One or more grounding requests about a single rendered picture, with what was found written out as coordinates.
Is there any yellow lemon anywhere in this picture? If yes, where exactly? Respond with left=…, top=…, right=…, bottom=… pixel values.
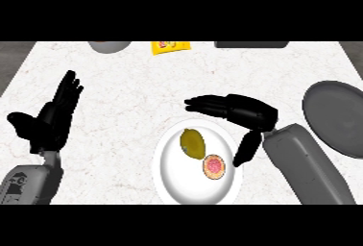
left=178, top=128, right=206, bottom=160

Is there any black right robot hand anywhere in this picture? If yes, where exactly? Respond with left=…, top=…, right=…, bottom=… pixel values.
left=183, top=93, right=280, bottom=168

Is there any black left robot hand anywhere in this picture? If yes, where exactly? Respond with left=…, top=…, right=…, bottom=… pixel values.
left=6, top=69, right=85, bottom=155

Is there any white plate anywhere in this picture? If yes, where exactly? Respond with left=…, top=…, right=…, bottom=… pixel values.
left=152, top=118, right=243, bottom=206

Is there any grey bowl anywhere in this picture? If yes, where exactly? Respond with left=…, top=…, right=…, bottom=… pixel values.
left=87, top=40, right=133, bottom=55

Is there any dark grey flat object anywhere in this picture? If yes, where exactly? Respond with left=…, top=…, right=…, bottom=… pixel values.
left=212, top=40, right=289, bottom=49

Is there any yellow packet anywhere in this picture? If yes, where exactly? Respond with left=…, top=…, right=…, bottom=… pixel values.
left=150, top=40, right=193, bottom=57

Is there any dark grey pan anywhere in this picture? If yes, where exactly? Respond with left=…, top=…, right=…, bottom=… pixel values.
left=301, top=80, right=363, bottom=160

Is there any pink round fruit slice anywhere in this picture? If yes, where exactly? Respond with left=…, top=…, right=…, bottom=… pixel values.
left=201, top=154, right=227, bottom=181

